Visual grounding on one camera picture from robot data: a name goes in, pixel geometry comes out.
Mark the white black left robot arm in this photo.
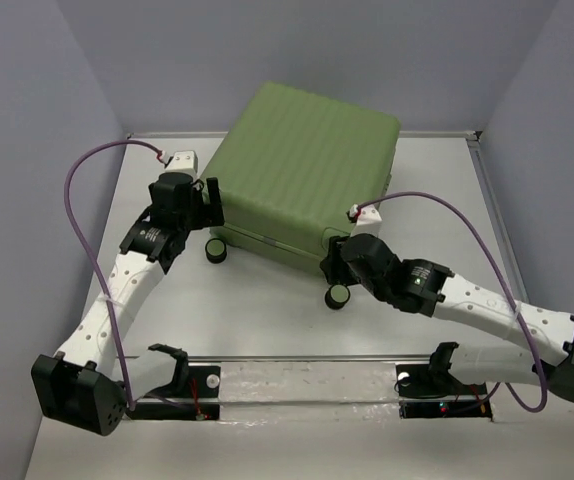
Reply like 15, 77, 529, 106
31, 171, 224, 436

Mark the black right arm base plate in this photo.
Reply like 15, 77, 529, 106
394, 363, 493, 420

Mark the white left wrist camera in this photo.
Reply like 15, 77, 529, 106
165, 150, 198, 178

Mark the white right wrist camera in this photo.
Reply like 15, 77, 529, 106
347, 205, 382, 237

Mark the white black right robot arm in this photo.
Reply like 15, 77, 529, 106
321, 234, 574, 403

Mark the green suitcase wheel lid upper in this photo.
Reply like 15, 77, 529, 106
324, 284, 351, 310

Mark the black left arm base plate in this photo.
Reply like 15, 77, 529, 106
126, 364, 221, 421

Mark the green suitcase blue lining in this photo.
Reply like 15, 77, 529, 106
202, 82, 401, 275

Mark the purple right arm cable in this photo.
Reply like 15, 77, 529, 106
356, 192, 549, 414

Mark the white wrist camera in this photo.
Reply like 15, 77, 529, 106
347, 205, 382, 237
165, 150, 198, 178

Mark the green suitcase wheel front left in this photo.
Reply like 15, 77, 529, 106
204, 238, 228, 264

